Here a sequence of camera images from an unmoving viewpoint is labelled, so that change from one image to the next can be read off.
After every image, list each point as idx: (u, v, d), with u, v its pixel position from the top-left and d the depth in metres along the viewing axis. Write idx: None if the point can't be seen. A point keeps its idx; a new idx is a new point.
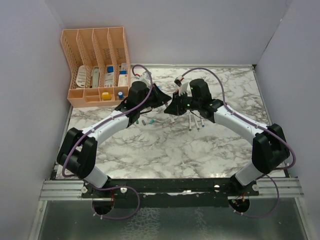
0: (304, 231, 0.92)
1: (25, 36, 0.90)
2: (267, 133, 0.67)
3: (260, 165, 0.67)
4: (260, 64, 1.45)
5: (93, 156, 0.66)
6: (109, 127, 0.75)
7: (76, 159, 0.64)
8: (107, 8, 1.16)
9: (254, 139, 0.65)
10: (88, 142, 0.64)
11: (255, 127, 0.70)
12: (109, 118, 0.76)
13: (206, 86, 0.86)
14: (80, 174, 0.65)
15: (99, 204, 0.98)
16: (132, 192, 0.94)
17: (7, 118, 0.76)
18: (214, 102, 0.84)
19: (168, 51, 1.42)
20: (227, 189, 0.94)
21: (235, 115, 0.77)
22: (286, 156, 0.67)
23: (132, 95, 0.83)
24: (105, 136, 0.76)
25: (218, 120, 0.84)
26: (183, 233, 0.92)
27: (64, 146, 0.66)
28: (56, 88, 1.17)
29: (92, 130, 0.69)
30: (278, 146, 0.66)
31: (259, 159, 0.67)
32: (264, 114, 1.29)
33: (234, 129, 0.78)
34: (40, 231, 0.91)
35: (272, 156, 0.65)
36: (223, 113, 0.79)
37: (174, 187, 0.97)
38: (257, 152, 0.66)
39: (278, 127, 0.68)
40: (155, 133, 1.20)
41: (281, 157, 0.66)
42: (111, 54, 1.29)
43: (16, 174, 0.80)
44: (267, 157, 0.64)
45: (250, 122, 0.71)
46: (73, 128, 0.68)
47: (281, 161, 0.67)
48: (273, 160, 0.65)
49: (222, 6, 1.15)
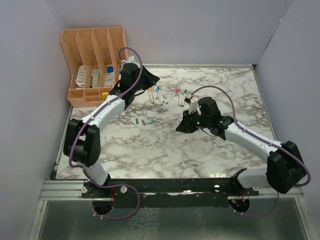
0: (305, 231, 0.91)
1: (25, 36, 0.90)
2: (282, 151, 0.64)
3: (276, 185, 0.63)
4: (260, 64, 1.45)
5: (97, 142, 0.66)
6: (108, 113, 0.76)
7: (82, 148, 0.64)
8: (108, 8, 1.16)
9: (268, 157, 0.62)
10: (90, 130, 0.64)
11: (269, 144, 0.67)
12: (105, 104, 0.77)
13: (214, 103, 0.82)
14: (89, 162, 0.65)
15: (99, 204, 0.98)
16: (132, 192, 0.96)
17: (7, 118, 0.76)
18: (225, 120, 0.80)
19: (168, 51, 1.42)
20: (227, 189, 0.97)
21: (247, 133, 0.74)
22: (304, 175, 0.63)
23: (125, 77, 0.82)
24: (105, 122, 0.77)
25: (228, 138, 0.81)
26: (183, 233, 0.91)
27: (68, 138, 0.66)
28: (56, 88, 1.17)
29: (92, 118, 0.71)
30: (294, 165, 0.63)
31: (274, 179, 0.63)
32: (264, 114, 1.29)
33: (246, 146, 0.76)
34: (40, 231, 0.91)
35: (288, 175, 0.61)
36: (235, 131, 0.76)
37: (174, 187, 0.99)
38: (272, 171, 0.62)
39: (293, 145, 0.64)
40: (155, 133, 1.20)
41: (298, 176, 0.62)
42: (111, 54, 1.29)
43: (16, 173, 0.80)
44: (283, 176, 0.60)
45: (263, 139, 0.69)
46: (73, 119, 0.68)
47: (299, 180, 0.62)
48: (290, 179, 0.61)
49: (222, 6, 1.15)
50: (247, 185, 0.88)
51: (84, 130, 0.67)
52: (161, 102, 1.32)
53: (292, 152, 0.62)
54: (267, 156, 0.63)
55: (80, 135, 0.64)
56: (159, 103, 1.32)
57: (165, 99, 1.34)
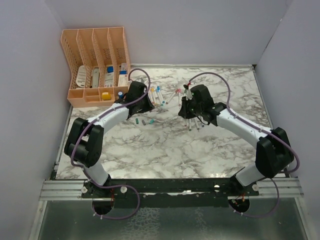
0: (304, 231, 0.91)
1: (25, 36, 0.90)
2: (271, 137, 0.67)
3: (264, 169, 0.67)
4: (260, 64, 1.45)
5: (99, 143, 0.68)
6: (112, 118, 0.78)
7: (83, 148, 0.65)
8: (108, 8, 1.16)
9: (258, 143, 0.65)
10: (95, 129, 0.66)
11: (259, 130, 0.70)
12: (111, 109, 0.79)
13: (206, 90, 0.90)
14: (88, 163, 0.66)
15: (99, 204, 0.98)
16: (132, 192, 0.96)
17: (7, 118, 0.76)
18: (216, 106, 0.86)
19: (168, 51, 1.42)
20: (227, 189, 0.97)
21: (238, 119, 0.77)
22: (290, 160, 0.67)
23: (133, 90, 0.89)
24: (108, 126, 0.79)
25: (220, 124, 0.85)
26: (183, 233, 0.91)
27: (71, 136, 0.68)
28: (56, 88, 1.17)
29: (98, 119, 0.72)
30: (282, 150, 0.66)
31: (263, 163, 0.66)
32: (264, 114, 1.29)
33: (237, 132, 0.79)
34: (40, 231, 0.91)
35: (276, 160, 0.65)
36: (226, 117, 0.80)
37: (174, 187, 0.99)
38: (261, 156, 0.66)
39: (282, 131, 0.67)
40: (155, 133, 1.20)
41: (285, 161, 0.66)
42: (111, 54, 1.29)
43: (16, 174, 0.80)
44: (271, 161, 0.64)
45: (254, 126, 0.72)
46: (78, 118, 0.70)
47: (286, 165, 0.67)
48: (278, 163, 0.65)
49: (223, 6, 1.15)
50: (247, 184, 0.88)
51: (88, 130, 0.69)
52: (161, 102, 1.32)
53: (281, 138, 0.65)
54: (257, 142, 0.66)
55: (84, 134, 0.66)
56: (159, 103, 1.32)
57: (165, 99, 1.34)
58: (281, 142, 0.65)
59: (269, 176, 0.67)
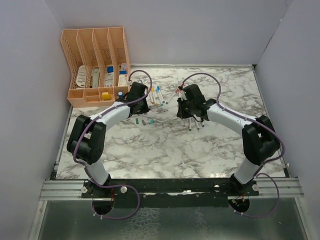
0: (304, 231, 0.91)
1: (25, 36, 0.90)
2: (256, 124, 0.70)
3: (252, 156, 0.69)
4: (260, 64, 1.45)
5: (102, 139, 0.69)
6: (114, 116, 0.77)
7: (86, 144, 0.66)
8: (108, 8, 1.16)
9: (243, 129, 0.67)
10: (97, 126, 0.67)
11: (244, 119, 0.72)
12: (112, 107, 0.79)
13: (196, 87, 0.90)
14: (91, 159, 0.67)
15: (99, 204, 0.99)
16: (132, 192, 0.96)
17: (7, 118, 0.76)
18: (207, 102, 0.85)
19: (168, 51, 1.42)
20: (227, 189, 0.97)
21: (226, 111, 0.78)
22: (277, 147, 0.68)
23: (134, 89, 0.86)
24: (110, 124, 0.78)
25: (211, 118, 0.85)
26: (183, 233, 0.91)
27: (74, 133, 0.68)
28: (56, 88, 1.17)
29: (100, 116, 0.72)
30: (268, 137, 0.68)
31: (250, 149, 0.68)
32: (264, 114, 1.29)
33: (226, 125, 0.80)
34: (40, 231, 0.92)
35: (262, 146, 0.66)
36: (215, 110, 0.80)
37: (174, 187, 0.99)
38: (247, 142, 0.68)
39: (266, 119, 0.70)
40: (155, 133, 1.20)
41: (272, 147, 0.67)
42: (111, 55, 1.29)
43: (16, 174, 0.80)
44: (257, 146, 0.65)
45: (240, 115, 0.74)
46: (81, 115, 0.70)
47: (273, 152, 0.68)
48: (264, 149, 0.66)
49: (223, 6, 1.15)
50: (246, 181, 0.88)
51: (90, 127, 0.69)
52: (161, 102, 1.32)
53: (265, 125, 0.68)
54: (242, 129, 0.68)
55: (87, 130, 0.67)
56: (159, 103, 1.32)
57: (165, 99, 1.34)
58: (265, 128, 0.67)
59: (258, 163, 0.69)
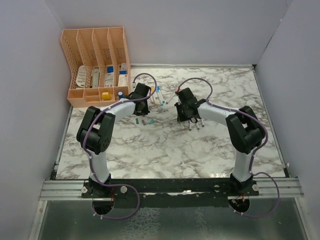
0: (304, 231, 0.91)
1: (25, 36, 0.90)
2: (240, 114, 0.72)
3: (238, 144, 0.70)
4: (260, 64, 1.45)
5: (111, 129, 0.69)
6: (122, 109, 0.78)
7: (95, 134, 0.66)
8: (107, 8, 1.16)
9: (227, 119, 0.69)
10: (107, 116, 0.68)
11: (229, 111, 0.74)
12: (120, 101, 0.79)
13: (188, 90, 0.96)
14: (100, 149, 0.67)
15: (99, 204, 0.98)
16: (133, 192, 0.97)
17: (7, 118, 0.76)
18: (198, 102, 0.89)
19: (168, 51, 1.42)
20: (227, 189, 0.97)
21: (214, 106, 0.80)
22: (261, 136, 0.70)
23: (139, 88, 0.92)
24: (117, 117, 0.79)
25: (202, 116, 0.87)
26: (183, 233, 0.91)
27: (83, 123, 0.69)
28: (56, 88, 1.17)
29: (109, 108, 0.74)
30: (252, 126, 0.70)
31: (235, 138, 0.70)
32: (264, 114, 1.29)
33: (216, 120, 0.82)
34: (40, 231, 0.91)
35: (247, 134, 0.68)
36: (204, 107, 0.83)
37: (174, 187, 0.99)
38: (232, 131, 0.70)
39: (249, 109, 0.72)
40: (155, 133, 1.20)
41: (256, 135, 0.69)
42: (111, 54, 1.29)
43: (16, 173, 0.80)
44: (241, 134, 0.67)
45: (225, 107, 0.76)
46: (91, 107, 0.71)
47: (258, 140, 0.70)
48: (249, 137, 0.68)
49: (223, 6, 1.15)
50: (244, 178, 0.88)
51: (100, 118, 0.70)
52: (161, 102, 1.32)
53: (247, 114, 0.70)
54: (226, 119, 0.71)
55: (97, 119, 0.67)
56: (159, 103, 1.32)
57: (165, 99, 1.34)
58: (248, 117, 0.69)
59: (244, 152, 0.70)
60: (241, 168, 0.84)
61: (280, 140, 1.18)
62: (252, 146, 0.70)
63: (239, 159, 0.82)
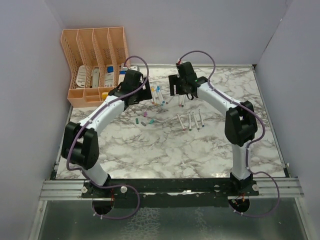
0: (304, 231, 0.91)
1: (25, 35, 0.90)
2: (240, 108, 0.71)
3: (232, 137, 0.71)
4: (260, 64, 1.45)
5: (95, 144, 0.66)
6: (106, 115, 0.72)
7: (80, 152, 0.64)
8: (107, 7, 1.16)
9: (227, 113, 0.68)
10: (88, 133, 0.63)
11: (230, 102, 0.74)
12: (104, 105, 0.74)
13: (190, 65, 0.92)
14: (87, 166, 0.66)
15: (99, 203, 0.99)
16: (132, 192, 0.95)
17: (7, 118, 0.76)
18: (198, 80, 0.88)
19: (168, 51, 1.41)
20: (227, 189, 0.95)
21: (215, 92, 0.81)
22: (255, 130, 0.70)
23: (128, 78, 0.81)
24: (104, 124, 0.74)
25: (200, 96, 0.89)
26: (183, 233, 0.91)
27: (65, 141, 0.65)
28: (56, 88, 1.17)
29: (90, 121, 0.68)
30: (248, 121, 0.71)
31: (230, 131, 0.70)
32: (264, 114, 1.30)
33: (214, 105, 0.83)
34: (40, 231, 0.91)
35: (242, 128, 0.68)
36: (205, 89, 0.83)
37: (174, 187, 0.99)
38: (228, 124, 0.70)
39: (249, 103, 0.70)
40: (155, 133, 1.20)
41: (251, 129, 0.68)
42: (111, 54, 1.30)
43: (16, 173, 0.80)
44: (236, 128, 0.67)
45: (227, 97, 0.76)
46: (70, 122, 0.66)
47: (251, 134, 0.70)
48: (244, 131, 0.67)
49: (222, 6, 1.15)
50: (242, 177, 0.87)
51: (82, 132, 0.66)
52: (161, 102, 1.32)
53: (247, 108, 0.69)
54: (226, 112, 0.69)
55: (78, 137, 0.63)
56: (159, 103, 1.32)
57: (165, 98, 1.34)
58: (246, 111, 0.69)
59: (236, 144, 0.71)
60: (238, 165, 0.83)
61: (280, 140, 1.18)
62: (245, 140, 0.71)
63: (236, 156, 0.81)
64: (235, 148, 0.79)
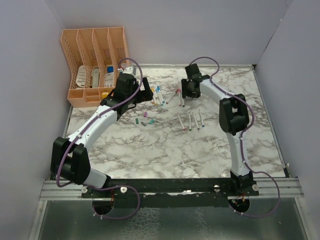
0: (304, 231, 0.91)
1: (25, 35, 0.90)
2: (234, 100, 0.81)
3: (225, 125, 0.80)
4: (260, 64, 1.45)
5: (86, 160, 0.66)
6: (96, 128, 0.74)
7: (70, 167, 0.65)
8: (107, 7, 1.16)
9: (220, 101, 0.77)
10: (77, 150, 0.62)
11: (225, 95, 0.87)
12: (95, 117, 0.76)
13: (195, 65, 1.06)
14: (77, 181, 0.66)
15: (99, 203, 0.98)
16: (132, 192, 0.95)
17: (7, 118, 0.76)
18: (202, 76, 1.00)
19: (167, 51, 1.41)
20: (227, 189, 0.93)
21: (214, 86, 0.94)
22: (245, 122, 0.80)
23: (121, 85, 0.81)
24: (96, 136, 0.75)
25: (202, 91, 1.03)
26: (183, 233, 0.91)
27: (54, 158, 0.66)
28: (56, 88, 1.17)
29: (79, 136, 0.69)
30: (240, 112, 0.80)
31: (223, 120, 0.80)
32: (264, 114, 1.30)
33: (213, 98, 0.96)
34: (40, 231, 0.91)
35: (233, 117, 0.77)
36: (206, 83, 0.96)
37: (174, 187, 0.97)
38: (222, 112, 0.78)
39: (242, 96, 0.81)
40: (155, 133, 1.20)
41: (241, 120, 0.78)
42: (111, 55, 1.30)
43: (16, 173, 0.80)
44: (228, 116, 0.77)
45: (222, 90, 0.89)
46: (59, 137, 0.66)
47: (242, 124, 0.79)
48: (234, 120, 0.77)
49: (222, 5, 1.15)
50: (240, 172, 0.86)
51: (72, 148, 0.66)
52: (161, 102, 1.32)
53: (239, 100, 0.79)
54: (220, 101, 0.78)
55: (67, 154, 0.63)
56: (159, 103, 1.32)
57: (165, 98, 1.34)
58: (239, 102, 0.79)
59: (228, 132, 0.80)
60: (235, 158, 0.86)
61: (280, 140, 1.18)
62: (237, 129, 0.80)
63: (232, 149, 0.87)
64: (230, 139, 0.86)
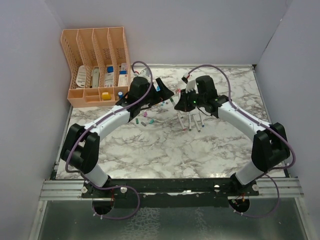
0: (304, 231, 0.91)
1: (25, 36, 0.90)
2: (269, 131, 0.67)
3: (259, 162, 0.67)
4: (260, 64, 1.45)
5: (96, 150, 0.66)
6: (110, 123, 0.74)
7: (79, 154, 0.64)
8: (108, 7, 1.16)
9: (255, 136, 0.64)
10: (91, 137, 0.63)
11: (257, 124, 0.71)
12: (110, 113, 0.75)
13: (211, 81, 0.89)
14: (84, 170, 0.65)
15: (99, 204, 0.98)
16: (132, 193, 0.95)
17: (6, 118, 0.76)
18: (219, 99, 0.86)
19: (167, 51, 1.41)
20: (227, 189, 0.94)
21: (239, 112, 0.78)
22: (285, 156, 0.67)
23: (134, 90, 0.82)
24: (107, 131, 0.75)
25: (220, 116, 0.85)
26: (183, 233, 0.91)
27: (66, 142, 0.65)
28: (56, 88, 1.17)
29: (94, 126, 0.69)
30: (278, 145, 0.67)
31: (258, 156, 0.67)
32: (264, 114, 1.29)
33: (237, 125, 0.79)
34: (40, 231, 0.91)
35: (271, 154, 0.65)
36: (227, 109, 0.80)
37: (174, 187, 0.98)
38: (257, 149, 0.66)
39: (279, 126, 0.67)
40: (155, 133, 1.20)
41: (280, 156, 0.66)
42: (111, 54, 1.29)
43: (16, 173, 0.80)
44: (266, 155, 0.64)
45: (253, 119, 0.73)
46: (75, 124, 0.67)
47: (280, 161, 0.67)
48: (273, 158, 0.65)
49: (222, 5, 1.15)
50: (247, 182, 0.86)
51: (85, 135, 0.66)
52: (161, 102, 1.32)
53: (277, 132, 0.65)
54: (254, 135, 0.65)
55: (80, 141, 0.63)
56: (159, 103, 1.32)
57: None
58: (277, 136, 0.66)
59: (263, 170, 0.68)
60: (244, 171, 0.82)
61: None
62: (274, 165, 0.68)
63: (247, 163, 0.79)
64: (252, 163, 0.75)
